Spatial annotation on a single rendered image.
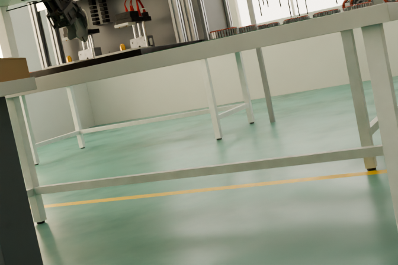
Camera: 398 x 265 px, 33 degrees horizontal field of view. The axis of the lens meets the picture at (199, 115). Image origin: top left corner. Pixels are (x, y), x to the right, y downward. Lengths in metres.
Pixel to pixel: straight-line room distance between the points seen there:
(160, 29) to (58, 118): 7.15
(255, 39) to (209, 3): 0.77
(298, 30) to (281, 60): 7.05
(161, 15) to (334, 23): 0.95
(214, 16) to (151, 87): 7.13
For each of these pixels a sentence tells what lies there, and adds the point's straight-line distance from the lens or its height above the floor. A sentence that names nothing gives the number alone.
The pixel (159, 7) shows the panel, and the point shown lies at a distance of 2.63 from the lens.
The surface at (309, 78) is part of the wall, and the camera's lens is 8.85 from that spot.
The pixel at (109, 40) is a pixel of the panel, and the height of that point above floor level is 0.85.
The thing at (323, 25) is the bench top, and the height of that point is 0.72.
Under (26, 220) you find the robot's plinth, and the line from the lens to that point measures 2.10.
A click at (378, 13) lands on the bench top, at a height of 0.72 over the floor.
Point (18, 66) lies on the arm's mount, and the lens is 2.10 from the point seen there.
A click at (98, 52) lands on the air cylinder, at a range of 2.66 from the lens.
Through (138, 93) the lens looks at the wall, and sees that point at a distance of 9.90.
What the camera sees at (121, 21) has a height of 0.89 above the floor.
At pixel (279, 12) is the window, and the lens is 8.90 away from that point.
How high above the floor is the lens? 0.70
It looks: 5 degrees down
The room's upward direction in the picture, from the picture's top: 11 degrees counter-clockwise
